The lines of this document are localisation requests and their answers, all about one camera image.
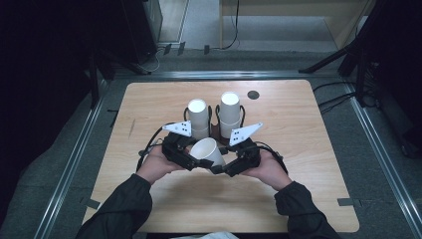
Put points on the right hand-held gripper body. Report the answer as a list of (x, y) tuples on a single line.
[(247, 157)]

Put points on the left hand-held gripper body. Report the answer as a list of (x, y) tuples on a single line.
[(175, 147)]

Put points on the white paper cup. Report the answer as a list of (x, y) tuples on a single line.
[(214, 156)]

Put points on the stack of white paper cups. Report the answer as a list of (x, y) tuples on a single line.
[(198, 114), (230, 109)]

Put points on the person's right hand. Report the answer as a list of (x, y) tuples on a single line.
[(270, 171)]

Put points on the person's left hand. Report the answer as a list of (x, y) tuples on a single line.
[(154, 166)]

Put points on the black round table grommet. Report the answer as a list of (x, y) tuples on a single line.
[(253, 95)]

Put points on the white cloth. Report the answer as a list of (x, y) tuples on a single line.
[(212, 236)]

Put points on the dark tape piece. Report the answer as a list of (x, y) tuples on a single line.
[(167, 48), (181, 48), (206, 49)]

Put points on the grey tape strip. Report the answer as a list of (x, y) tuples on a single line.
[(345, 201), (93, 203)]

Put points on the black metal stand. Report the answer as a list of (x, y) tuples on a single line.
[(96, 76)]

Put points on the black cabinet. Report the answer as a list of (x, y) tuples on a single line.
[(141, 30)]

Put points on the black tripod stand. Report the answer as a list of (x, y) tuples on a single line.
[(361, 43)]

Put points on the light wooden shelf unit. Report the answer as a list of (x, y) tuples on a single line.
[(345, 26)]

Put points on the short metal floor rail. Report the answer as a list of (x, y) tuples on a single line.
[(225, 74)]

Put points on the long metal floor rail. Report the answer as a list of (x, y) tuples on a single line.
[(71, 169), (384, 156)]

